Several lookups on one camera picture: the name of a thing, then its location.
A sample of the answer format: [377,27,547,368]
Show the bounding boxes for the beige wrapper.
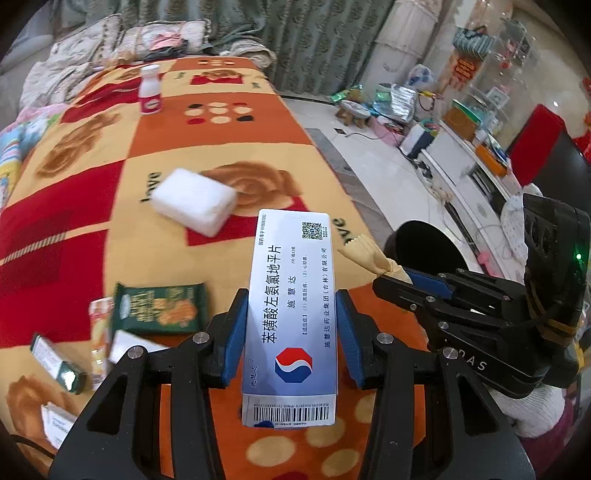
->
[339,234,413,284]

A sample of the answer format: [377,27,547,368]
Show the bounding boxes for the green white medicine box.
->
[30,333,87,395]

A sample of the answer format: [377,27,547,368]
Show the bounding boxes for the orange snack wrapper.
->
[88,297,114,391]

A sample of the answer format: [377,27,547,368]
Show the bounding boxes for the green snack packet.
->
[111,283,208,335]

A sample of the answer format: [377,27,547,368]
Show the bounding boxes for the blue white medicine box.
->
[242,209,339,429]

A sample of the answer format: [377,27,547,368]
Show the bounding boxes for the white foam block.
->
[150,168,238,238]

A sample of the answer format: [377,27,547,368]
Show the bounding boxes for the white sachet packet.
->
[108,330,167,365]

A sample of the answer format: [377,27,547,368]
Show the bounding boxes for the black trash bin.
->
[383,220,468,276]

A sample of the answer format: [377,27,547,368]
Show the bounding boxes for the white gloved right hand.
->
[489,384,565,438]

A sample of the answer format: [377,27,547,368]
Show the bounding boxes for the grey floor rug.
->
[305,128,394,247]

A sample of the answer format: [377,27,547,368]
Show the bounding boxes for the baby doll in blanket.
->
[500,183,542,265]

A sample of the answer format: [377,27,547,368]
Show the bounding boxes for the white tv cabinet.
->
[418,123,525,283]

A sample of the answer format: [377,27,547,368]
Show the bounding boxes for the red cloth on television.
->
[507,104,566,187]

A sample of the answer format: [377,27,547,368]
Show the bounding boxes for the black flat television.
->
[533,132,591,214]

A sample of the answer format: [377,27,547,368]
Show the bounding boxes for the silver insulated bag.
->
[373,83,417,124]

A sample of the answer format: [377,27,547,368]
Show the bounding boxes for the small wooden stool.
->
[335,100,372,129]

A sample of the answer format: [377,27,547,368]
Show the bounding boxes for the orange patterned bed blanket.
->
[1,57,376,479]

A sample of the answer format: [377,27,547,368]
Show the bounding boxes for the striped tote bag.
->
[452,25,495,60]

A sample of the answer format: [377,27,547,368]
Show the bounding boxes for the green patterned curtain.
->
[52,0,394,96]

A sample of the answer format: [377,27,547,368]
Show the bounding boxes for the blue cartoon quilt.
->
[0,103,68,208]

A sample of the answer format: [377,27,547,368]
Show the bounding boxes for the white pink yogurt bottle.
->
[138,64,162,115]

